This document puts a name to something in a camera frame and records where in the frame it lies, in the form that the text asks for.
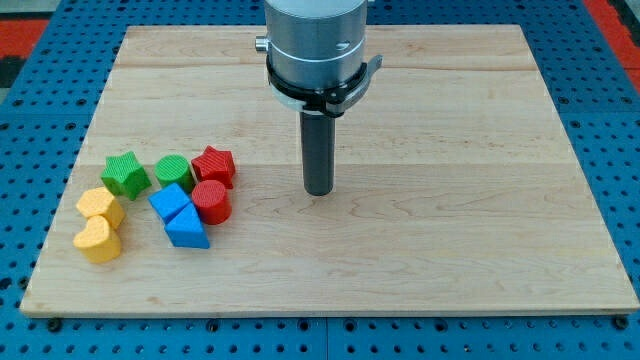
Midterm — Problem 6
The black clamp ring mount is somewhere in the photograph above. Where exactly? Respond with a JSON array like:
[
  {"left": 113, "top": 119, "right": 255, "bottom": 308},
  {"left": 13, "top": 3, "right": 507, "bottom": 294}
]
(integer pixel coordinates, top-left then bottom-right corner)
[{"left": 266, "top": 55, "right": 383, "bottom": 118}]

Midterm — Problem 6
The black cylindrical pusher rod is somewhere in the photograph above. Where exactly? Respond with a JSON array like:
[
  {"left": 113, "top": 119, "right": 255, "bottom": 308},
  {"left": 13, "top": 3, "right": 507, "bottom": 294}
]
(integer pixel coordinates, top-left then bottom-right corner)
[{"left": 300, "top": 113, "right": 335, "bottom": 196}]

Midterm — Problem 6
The blue triangle block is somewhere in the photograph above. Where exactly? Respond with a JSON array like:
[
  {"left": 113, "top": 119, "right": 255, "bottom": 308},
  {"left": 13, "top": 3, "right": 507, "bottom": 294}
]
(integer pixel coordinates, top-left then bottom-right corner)
[{"left": 164, "top": 204, "right": 210, "bottom": 249}]

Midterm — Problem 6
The yellow hexagon block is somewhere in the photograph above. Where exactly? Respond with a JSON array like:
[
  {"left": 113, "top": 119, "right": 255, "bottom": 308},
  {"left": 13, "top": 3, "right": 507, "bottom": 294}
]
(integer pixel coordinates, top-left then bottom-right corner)
[{"left": 76, "top": 187, "right": 126, "bottom": 229}]

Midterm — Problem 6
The red star block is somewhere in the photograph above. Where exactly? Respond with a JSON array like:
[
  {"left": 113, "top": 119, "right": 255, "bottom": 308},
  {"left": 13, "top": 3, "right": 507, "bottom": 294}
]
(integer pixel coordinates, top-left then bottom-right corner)
[{"left": 191, "top": 146, "right": 236, "bottom": 189}]

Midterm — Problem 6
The red cylinder block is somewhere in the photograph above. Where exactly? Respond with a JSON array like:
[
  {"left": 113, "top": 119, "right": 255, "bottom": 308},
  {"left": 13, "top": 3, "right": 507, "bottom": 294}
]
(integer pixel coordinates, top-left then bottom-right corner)
[{"left": 191, "top": 180, "right": 232, "bottom": 225}]

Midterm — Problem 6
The light wooden board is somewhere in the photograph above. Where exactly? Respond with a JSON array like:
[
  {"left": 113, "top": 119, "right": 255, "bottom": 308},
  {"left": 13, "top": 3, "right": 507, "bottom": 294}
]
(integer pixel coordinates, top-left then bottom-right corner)
[{"left": 21, "top": 25, "right": 639, "bottom": 318}]

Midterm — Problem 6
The green cylinder block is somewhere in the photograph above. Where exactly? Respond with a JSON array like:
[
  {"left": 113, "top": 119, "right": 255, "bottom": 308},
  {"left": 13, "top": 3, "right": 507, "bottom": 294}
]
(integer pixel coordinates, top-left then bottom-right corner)
[{"left": 154, "top": 154, "right": 195, "bottom": 194}]

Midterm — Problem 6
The blue cube block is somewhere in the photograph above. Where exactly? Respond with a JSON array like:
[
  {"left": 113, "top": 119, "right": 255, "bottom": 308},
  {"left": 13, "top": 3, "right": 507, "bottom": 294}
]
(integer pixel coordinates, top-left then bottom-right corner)
[{"left": 148, "top": 183, "right": 191, "bottom": 224}]

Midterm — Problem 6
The green star block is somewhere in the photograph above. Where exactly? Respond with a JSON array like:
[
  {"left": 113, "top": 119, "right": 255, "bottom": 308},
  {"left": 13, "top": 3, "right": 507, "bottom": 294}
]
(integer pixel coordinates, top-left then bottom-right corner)
[{"left": 101, "top": 151, "right": 151, "bottom": 200}]

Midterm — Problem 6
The yellow heart block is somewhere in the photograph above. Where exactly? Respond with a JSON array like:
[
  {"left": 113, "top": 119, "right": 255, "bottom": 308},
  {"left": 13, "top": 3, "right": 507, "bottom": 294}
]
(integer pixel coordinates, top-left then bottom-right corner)
[{"left": 73, "top": 216, "right": 122, "bottom": 264}]

